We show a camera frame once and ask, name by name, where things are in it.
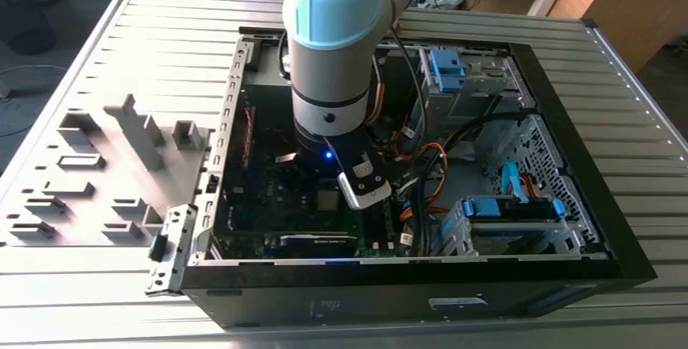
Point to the small square silver CPU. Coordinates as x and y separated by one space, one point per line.
327 200

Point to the CPU socket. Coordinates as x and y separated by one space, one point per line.
327 213

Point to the hard disk in blue carrier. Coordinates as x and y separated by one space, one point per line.
484 207

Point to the silver drive cage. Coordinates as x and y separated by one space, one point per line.
472 99

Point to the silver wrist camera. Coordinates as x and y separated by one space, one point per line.
365 194

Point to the grey power supply unit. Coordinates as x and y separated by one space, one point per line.
265 67

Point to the black RAM slot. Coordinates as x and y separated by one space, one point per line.
368 228
387 228

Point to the black open PC case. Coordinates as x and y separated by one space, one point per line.
376 284

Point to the black graphics card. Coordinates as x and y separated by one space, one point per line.
320 242

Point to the grey parts rack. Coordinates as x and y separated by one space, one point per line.
85 220

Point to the wooden cabinet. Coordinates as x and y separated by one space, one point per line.
633 2

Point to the blue plastic drive latch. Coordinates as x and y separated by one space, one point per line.
447 71

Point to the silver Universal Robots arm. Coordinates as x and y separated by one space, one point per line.
333 67

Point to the green motherboard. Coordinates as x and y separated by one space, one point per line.
268 208

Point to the silver perforated disk bay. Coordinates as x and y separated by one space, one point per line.
537 151

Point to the silver card retention bracket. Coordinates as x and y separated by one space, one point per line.
180 240

